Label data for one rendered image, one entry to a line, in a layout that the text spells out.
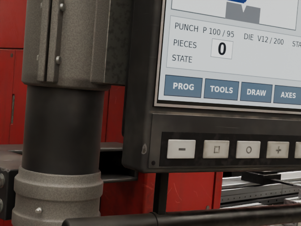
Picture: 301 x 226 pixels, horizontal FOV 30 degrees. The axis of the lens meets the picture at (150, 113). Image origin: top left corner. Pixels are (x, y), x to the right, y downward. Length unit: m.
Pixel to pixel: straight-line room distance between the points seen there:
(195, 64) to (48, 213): 0.25
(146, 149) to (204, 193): 0.68
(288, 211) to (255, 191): 1.49
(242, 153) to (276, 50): 0.14
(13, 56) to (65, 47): 0.89
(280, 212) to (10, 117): 0.95
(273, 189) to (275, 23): 1.71
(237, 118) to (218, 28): 0.11
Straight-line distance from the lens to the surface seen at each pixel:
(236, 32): 0.68
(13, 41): 1.57
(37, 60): 0.68
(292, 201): 2.06
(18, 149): 0.97
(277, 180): 2.26
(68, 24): 0.69
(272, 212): 0.78
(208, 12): 0.65
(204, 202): 1.29
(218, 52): 0.66
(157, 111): 0.61
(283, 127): 0.73
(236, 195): 2.19
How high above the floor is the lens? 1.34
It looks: 3 degrees down
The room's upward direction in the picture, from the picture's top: 5 degrees clockwise
